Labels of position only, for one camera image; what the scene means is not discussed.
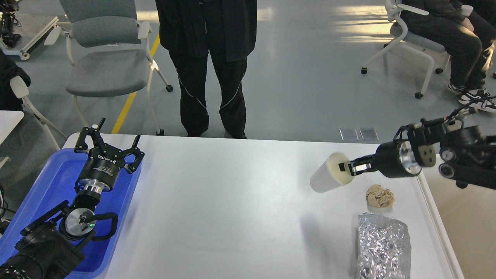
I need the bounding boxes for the seated person in black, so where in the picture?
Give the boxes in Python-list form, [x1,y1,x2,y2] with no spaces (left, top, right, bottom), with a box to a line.
[401,0,496,113]

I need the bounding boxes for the standing person in black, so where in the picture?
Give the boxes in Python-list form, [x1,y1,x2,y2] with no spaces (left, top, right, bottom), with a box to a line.
[155,0,258,139]

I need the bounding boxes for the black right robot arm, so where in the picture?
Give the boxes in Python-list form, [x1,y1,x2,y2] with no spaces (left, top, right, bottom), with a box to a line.
[331,96,496,189]

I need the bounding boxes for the white plastic bin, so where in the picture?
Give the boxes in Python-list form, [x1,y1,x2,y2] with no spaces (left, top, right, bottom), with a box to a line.
[419,160,496,279]

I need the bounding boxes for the crumpled brown paper ball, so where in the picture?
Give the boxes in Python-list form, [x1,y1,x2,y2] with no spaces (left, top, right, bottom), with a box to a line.
[365,184,395,208]

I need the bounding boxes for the metal floor plate right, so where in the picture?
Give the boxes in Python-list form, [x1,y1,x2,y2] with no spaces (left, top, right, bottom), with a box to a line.
[359,128,379,141]

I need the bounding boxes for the grey office chair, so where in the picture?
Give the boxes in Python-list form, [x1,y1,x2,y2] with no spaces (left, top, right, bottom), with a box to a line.
[60,0,174,136]

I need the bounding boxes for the white cart with equipment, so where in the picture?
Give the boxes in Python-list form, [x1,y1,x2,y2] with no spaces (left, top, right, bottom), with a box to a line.
[0,0,59,61]

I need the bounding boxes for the white chair right background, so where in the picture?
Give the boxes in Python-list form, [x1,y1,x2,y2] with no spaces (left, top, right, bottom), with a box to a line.
[360,0,493,99]

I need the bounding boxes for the silver foil bag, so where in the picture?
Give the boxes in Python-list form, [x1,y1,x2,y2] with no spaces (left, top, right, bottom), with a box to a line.
[356,213,412,279]

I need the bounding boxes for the metal floor plate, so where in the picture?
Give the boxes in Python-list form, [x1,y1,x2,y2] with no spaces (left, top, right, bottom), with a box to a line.
[339,128,359,141]
[359,128,379,141]

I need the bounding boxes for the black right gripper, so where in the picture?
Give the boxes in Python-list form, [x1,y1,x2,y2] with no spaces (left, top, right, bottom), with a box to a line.
[339,141,422,178]

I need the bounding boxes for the white side table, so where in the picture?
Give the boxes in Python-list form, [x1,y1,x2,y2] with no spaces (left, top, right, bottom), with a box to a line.
[0,111,24,169]

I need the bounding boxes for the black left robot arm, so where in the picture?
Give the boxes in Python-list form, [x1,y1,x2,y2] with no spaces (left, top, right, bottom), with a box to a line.
[1,119,144,279]

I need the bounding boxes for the metal floor plate left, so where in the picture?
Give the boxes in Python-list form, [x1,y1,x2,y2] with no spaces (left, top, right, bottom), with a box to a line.
[339,128,359,141]

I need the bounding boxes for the white chair left edge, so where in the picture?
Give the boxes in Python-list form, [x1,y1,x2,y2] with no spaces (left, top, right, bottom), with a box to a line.
[9,76,67,151]

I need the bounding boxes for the blue plastic tray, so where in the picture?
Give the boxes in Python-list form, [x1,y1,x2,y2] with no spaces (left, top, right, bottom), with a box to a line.
[0,148,141,279]

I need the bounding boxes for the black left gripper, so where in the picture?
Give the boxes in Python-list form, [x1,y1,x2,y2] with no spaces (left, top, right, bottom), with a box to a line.
[73,118,145,193]

